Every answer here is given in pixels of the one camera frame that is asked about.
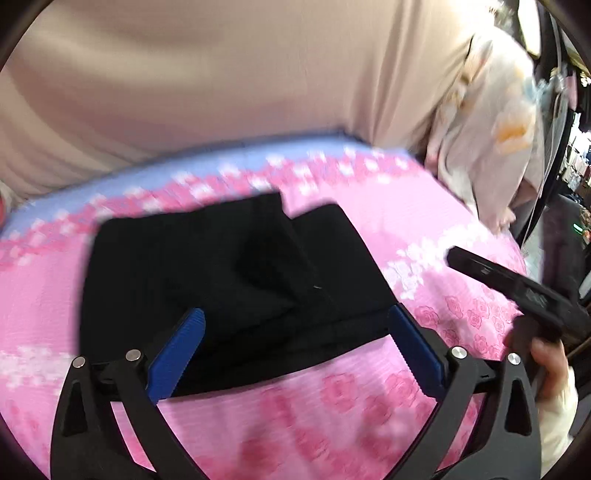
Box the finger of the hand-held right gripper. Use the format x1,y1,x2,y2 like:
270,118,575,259
446,246,520,301

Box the beige blanket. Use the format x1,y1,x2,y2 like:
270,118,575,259
0,0,483,200

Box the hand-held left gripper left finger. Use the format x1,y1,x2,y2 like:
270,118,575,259
51,307,206,480

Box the person's right hand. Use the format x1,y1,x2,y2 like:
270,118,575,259
530,340,578,409

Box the white floral pillow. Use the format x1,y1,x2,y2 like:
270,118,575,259
424,31,549,232

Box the pink floral bedsheet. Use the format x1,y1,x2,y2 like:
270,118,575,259
0,134,532,480

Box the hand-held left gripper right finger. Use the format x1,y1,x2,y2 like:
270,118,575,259
388,305,544,480

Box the black pants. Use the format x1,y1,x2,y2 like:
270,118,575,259
76,191,408,398

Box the background shelf clutter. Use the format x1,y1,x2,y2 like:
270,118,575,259
556,65,591,199

